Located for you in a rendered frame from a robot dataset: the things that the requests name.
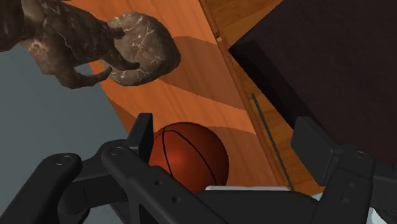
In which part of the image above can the brown marble figure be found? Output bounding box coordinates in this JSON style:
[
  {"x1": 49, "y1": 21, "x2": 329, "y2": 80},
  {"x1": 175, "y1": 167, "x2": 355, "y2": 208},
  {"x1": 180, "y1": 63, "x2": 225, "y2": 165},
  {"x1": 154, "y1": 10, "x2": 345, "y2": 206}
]
[{"x1": 0, "y1": 0, "x2": 182, "y2": 90}]

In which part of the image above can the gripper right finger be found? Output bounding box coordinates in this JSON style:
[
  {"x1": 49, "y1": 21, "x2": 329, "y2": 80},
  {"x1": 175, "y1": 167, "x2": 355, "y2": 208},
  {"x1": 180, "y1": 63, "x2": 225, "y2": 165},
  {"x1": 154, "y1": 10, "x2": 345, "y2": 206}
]
[{"x1": 290, "y1": 116, "x2": 397, "y2": 224}]

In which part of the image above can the orange basketball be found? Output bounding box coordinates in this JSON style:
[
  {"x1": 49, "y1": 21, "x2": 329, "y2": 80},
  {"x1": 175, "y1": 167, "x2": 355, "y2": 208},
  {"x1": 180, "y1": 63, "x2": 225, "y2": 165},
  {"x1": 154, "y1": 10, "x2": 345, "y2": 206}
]
[{"x1": 148, "y1": 122, "x2": 230, "y2": 193}]

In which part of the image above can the orange wooden chest of drawers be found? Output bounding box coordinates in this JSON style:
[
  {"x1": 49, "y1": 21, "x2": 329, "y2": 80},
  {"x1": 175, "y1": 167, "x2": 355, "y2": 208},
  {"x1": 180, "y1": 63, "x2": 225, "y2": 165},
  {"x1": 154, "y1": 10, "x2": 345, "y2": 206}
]
[{"x1": 63, "y1": 0, "x2": 326, "y2": 197}]

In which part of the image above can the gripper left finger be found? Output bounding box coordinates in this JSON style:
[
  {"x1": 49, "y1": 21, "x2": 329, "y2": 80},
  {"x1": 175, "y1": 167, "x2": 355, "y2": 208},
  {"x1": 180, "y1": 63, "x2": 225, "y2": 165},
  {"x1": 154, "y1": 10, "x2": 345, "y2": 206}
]
[{"x1": 0, "y1": 113, "x2": 228, "y2": 224}]

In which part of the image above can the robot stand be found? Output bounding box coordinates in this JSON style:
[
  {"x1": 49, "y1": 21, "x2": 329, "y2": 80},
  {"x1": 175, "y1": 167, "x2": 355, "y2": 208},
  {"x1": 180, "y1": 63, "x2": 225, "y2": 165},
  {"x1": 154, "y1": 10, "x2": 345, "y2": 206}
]
[{"x1": 228, "y1": 0, "x2": 397, "y2": 167}]

